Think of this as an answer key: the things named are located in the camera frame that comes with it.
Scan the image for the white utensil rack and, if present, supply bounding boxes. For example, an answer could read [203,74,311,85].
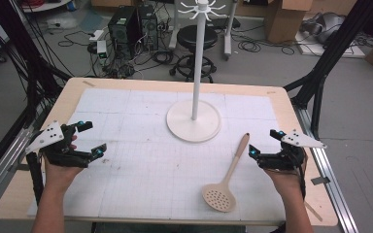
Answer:
[165,0,228,144]

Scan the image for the small white device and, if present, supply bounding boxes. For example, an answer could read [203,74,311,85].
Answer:
[96,40,109,59]

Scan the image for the aluminium rail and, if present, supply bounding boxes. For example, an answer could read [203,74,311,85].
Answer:
[292,105,359,233]
[0,125,36,212]

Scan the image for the black round stool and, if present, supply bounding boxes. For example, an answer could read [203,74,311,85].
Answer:
[168,24,219,83]

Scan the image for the white power strip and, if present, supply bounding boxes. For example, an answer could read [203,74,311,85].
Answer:
[88,29,105,43]

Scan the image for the tall cardboard box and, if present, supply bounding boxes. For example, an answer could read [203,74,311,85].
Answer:
[263,0,314,45]

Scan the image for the white round table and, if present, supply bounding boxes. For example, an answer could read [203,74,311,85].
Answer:
[20,0,73,14]

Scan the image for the thin wooden stick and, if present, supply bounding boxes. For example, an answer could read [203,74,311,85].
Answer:
[304,200,323,223]

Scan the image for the person's dark trousers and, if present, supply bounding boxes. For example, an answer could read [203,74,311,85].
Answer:
[91,221,248,233]

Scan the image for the beige slotted spoon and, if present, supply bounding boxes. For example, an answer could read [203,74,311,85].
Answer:
[201,132,251,214]

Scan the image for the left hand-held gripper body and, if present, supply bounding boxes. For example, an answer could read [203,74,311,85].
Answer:
[24,120,93,169]

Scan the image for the black metal frame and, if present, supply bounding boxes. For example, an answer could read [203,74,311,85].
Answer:
[0,0,73,183]
[283,0,373,141]

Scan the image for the black computer tower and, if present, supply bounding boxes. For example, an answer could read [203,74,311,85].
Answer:
[137,4,160,51]
[107,5,140,60]

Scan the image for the black tape strip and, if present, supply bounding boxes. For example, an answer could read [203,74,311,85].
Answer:
[8,163,33,173]
[310,176,331,186]

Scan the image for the white stand leg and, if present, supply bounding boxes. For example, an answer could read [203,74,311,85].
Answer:
[168,0,182,50]
[222,0,240,61]

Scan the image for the white grid mat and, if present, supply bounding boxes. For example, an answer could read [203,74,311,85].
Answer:
[26,87,308,222]

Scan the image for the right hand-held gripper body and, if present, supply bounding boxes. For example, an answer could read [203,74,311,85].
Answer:
[257,129,327,172]

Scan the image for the coiled black floor cable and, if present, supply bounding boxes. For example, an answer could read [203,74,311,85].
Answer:
[237,38,262,53]

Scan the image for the grey bundle on floor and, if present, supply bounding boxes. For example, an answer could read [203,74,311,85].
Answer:
[300,12,347,45]

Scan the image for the person's right hand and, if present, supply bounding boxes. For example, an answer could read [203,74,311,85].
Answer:
[263,154,309,196]

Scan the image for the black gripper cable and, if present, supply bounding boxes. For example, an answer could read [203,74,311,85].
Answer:
[25,151,46,207]
[298,160,308,201]

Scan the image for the white floor board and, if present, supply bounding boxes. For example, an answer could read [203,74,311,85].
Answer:
[294,30,367,59]

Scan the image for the person's left hand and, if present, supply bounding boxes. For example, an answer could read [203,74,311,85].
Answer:
[43,135,85,192]

